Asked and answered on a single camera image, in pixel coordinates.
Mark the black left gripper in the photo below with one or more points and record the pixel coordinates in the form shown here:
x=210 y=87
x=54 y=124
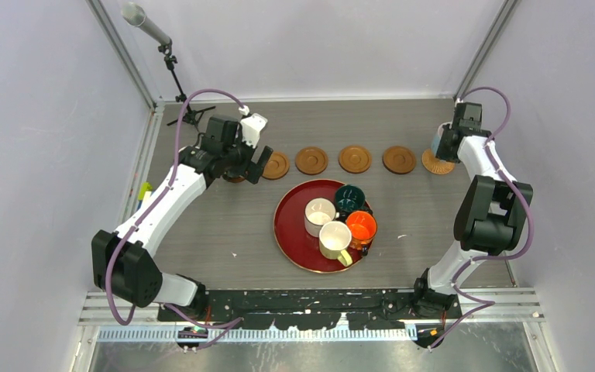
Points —
x=251 y=170

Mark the light blue mug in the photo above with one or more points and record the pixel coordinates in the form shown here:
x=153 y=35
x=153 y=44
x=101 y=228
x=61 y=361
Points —
x=436 y=139

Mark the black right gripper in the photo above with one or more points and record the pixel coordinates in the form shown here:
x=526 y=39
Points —
x=442 y=153

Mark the dark green mug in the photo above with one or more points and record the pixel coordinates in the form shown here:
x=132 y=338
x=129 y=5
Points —
x=348 y=199

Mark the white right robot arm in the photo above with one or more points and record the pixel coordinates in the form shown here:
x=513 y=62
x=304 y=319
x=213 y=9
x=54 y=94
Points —
x=490 y=219

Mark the pale yellow mug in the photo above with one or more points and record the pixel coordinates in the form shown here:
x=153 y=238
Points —
x=334 y=239

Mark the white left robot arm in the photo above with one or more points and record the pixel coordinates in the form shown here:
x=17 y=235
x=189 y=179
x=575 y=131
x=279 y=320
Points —
x=123 y=259

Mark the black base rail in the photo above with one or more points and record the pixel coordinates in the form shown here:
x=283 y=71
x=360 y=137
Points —
x=363 y=309

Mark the microphone on stand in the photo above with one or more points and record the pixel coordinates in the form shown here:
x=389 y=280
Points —
x=135 y=16

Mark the coloured toy blocks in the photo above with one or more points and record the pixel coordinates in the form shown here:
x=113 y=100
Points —
x=144 y=192

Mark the white ribbed mug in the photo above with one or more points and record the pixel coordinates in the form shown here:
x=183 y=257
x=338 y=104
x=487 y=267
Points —
x=318 y=212

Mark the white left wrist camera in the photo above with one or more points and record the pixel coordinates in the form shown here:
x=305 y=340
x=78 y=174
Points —
x=252 y=126

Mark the orange mug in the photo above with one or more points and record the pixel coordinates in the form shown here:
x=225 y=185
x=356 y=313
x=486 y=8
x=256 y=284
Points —
x=363 y=227

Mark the woven rattan coaster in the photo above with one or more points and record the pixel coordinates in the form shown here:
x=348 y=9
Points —
x=434 y=165

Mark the red round tray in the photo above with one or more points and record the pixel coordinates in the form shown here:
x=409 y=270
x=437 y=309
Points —
x=291 y=236

